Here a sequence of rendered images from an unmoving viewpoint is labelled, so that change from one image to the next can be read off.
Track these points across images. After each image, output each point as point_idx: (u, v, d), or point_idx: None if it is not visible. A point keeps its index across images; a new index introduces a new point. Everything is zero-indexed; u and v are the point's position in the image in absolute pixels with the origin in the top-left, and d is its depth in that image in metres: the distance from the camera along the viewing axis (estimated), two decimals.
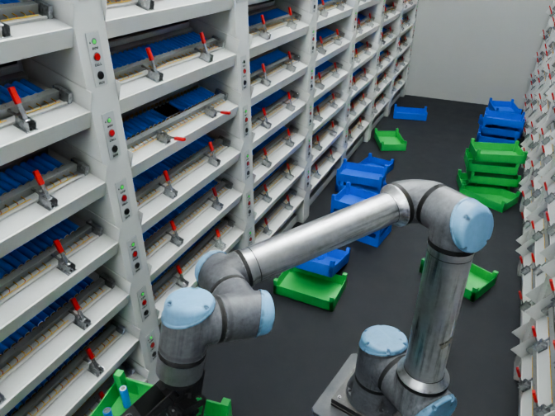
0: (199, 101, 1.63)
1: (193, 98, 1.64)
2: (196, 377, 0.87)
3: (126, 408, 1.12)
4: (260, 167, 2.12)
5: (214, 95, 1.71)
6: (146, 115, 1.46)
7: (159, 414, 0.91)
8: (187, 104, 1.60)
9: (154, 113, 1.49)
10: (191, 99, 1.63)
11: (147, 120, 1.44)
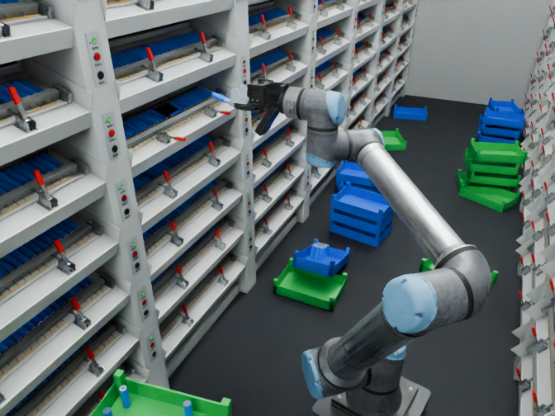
0: (199, 101, 1.63)
1: (193, 98, 1.64)
2: None
3: (126, 408, 1.12)
4: (260, 167, 2.12)
5: None
6: (146, 115, 1.46)
7: None
8: (187, 104, 1.60)
9: (154, 113, 1.49)
10: (191, 99, 1.63)
11: (147, 120, 1.44)
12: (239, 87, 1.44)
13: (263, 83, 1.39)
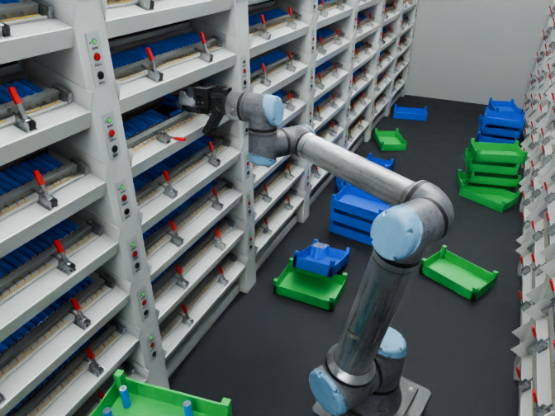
0: None
1: None
2: None
3: (126, 408, 1.12)
4: (260, 167, 2.12)
5: None
6: (146, 115, 1.46)
7: None
8: None
9: (154, 113, 1.49)
10: None
11: (147, 120, 1.44)
12: (188, 90, 1.53)
13: (209, 87, 1.48)
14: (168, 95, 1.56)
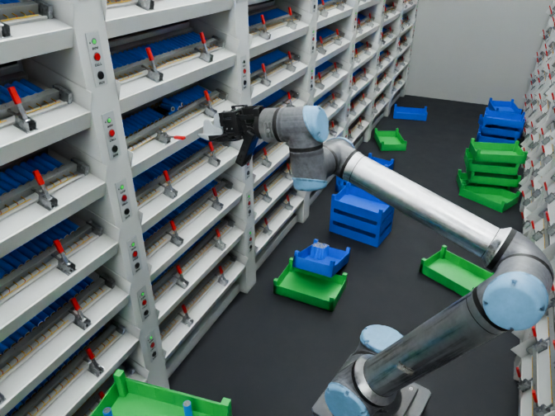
0: (195, 99, 1.64)
1: (189, 96, 1.64)
2: None
3: (165, 97, 1.55)
4: (260, 167, 2.12)
5: (210, 93, 1.72)
6: (143, 114, 1.46)
7: None
8: (182, 102, 1.60)
9: (150, 111, 1.49)
10: (187, 97, 1.64)
11: (144, 118, 1.44)
12: (215, 118, 1.33)
13: (237, 110, 1.27)
14: (164, 103, 1.54)
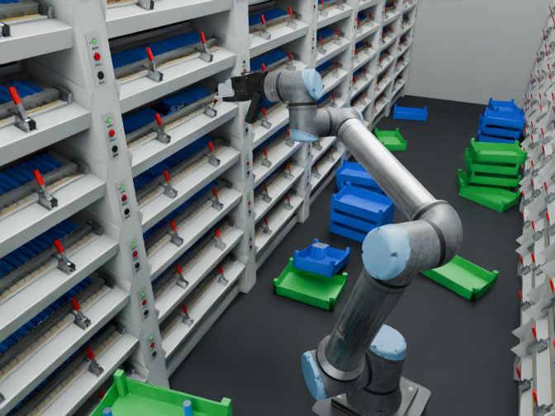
0: (195, 99, 1.64)
1: (190, 96, 1.64)
2: None
3: (165, 97, 1.55)
4: (260, 167, 2.12)
5: (211, 93, 1.72)
6: (142, 113, 1.46)
7: None
8: (183, 102, 1.60)
9: (149, 111, 1.50)
10: (187, 97, 1.64)
11: (143, 117, 1.45)
12: (225, 84, 1.56)
13: (246, 75, 1.51)
14: (164, 103, 1.54)
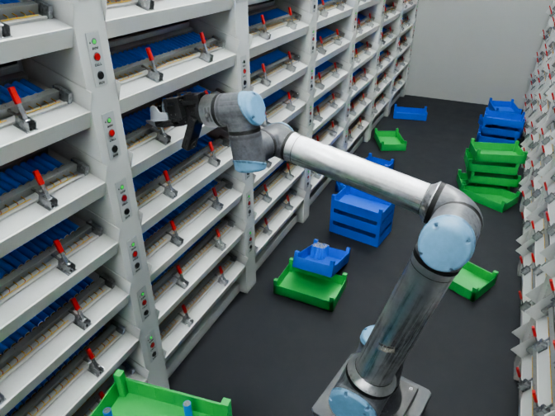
0: None
1: None
2: None
3: (164, 97, 1.55)
4: None
5: (210, 93, 1.72)
6: (142, 113, 1.46)
7: None
8: None
9: (149, 111, 1.50)
10: None
11: (143, 117, 1.45)
12: (162, 105, 1.39)
13: None
14: None
